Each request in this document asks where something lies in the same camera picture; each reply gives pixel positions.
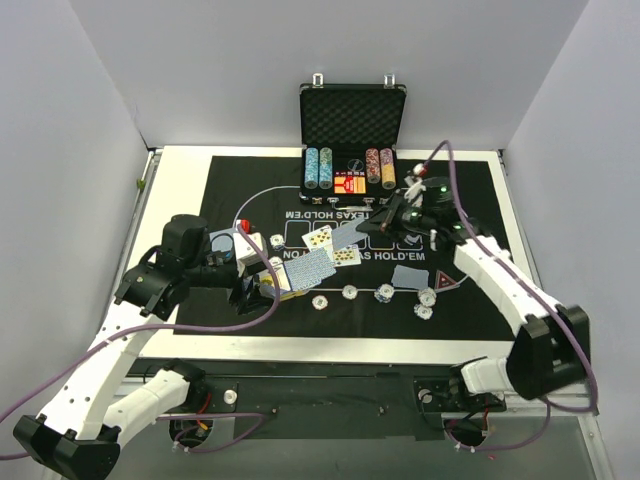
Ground light blue chip row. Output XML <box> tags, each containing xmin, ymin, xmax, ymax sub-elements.
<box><xmin>304</xmin><ymin>147</ymin><xmax>319</xmax><ymax>189</ymax></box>

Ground black poker felt mat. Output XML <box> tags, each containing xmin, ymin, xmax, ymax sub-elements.
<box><xmin>200</xmin><ymin>157</ymin><xmax>513</xmax><ymax>341</ymax></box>

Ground blue backed playing cards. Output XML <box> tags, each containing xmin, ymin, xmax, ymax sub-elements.
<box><xmin>284</xmin><ymin>249</ymin><xmax>337</xmax><ymax>291</ymax></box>

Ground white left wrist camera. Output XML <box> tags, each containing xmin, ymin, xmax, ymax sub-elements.
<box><xmin>233</xmin><ymin>232</ymin><xmax>266</xmax><ymax>267</ymax></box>

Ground blue playing card deck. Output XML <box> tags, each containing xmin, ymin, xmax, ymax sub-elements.
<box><xmin>255</xmin><ymin>269</ymin><xmax>295</xmax><ymax>302</ymax></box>

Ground purple yellow chip row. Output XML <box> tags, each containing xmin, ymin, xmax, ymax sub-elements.
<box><xmin>380</xmin><ymin>148</ymin><xmax>396</xmax><ymax>190</ymax></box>

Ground grey poker chip stack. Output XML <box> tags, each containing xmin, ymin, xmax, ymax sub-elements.
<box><xmin>342</xmin><ymin>285</ymin><xmax>358</xmax><ymax>300</ymax></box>

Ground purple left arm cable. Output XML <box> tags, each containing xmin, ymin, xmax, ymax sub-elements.
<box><xmin>0</xmin><ymin>219</ymin><xmax>281</xmax><ymax>459</ymax></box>

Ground green chip row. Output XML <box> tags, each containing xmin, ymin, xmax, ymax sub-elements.
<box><xmin>318</xmin><ymin>147</ymin><xmax>333</xmax><ymax>189</ymax></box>

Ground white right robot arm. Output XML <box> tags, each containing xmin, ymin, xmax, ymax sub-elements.
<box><xmin>386</xmin><ymin>175</ymin><xmax>594</xmax><ymax>409</ymax></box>

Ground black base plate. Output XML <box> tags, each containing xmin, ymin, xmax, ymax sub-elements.
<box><xmin>189</xmin><ymin>360</ymin><xmax>487</xmax><ymax>441</ymax></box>

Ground aluminium poker chip case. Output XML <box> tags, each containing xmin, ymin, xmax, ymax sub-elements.
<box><xmin>299</xmin><ymin>73</ymin><xmax>407</xmax><ymax>208</ymax></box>

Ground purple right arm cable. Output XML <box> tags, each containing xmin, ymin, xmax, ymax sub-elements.
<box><xmin>422</xmin><ymin>139</ymin><xmax>600</xmax><ymax>454</ymax></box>

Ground blue poker chip stack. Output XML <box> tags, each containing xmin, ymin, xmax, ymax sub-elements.
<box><xmin>374</xmin><ymin>283</ymin><xmax>395</xmax><ymax>304</ymax></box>

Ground red playing card box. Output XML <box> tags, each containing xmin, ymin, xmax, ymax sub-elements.
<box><xmin>333</xmin><ymin>175</ymin><xmax>367</xmax><ymax>195</ymax></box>

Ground seven of clubs card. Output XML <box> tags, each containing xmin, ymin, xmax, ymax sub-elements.
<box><xmin>302</xmin><ymin>225</ymin><xmax>333</xmax><ymax>252</ymax></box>

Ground clear dealer button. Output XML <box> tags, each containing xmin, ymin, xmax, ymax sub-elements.
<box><xmin>347</xmin><ymin>158</ymin><xmax>365</xmax><ymax>172</ymax></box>

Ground dealt cards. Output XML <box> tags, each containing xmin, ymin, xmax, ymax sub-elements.
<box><xmin>402</xmin><ymin>235</ymin><xmax>423</xmax><ymax>250</ymax></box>
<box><xmin>391</xmin><ymin>265</ymin><xmax>430</xmax><ymax>290</ymax></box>
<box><xmin>209</xmin><ymin>230</ymin><xmax>234</xmax><ymax>256</ymax></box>

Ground grey chips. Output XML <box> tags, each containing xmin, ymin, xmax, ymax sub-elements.
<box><xmin>418</xmin><ymin>288</ymin><xmax>437</xmax><ymax>308</ymax></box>

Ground red chip row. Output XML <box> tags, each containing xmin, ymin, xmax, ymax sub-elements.
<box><xmin>365</xmin><ymin>148</ymin><xmax>381</xmax><ymax>184</ymax></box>

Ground red poker chip stack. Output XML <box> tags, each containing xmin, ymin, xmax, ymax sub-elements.
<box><xmin>312</xmin><ymin>295</ymin><xmax>328</xmax><ymax>310</ymax></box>

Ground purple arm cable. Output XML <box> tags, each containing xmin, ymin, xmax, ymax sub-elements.
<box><xmin>422</xmin><ymin>139</ymin><xmax>600</xmax><ymax>454</ymax></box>
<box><xmin>0</xmin><ymin>219</ymin><xmax>281</xmax><ymax>459</ymax></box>

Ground aluminium frame rail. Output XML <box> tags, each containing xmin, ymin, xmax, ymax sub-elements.
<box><xmin>60</xmin><ymin>372</ymin><xmax>600</xmax><ymax>420</ymax></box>

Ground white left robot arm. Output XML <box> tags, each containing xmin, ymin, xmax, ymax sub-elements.
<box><xmin>13</xmin><ymin>214</ymin><xmax>338</xmax><ymax>479</ymax></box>

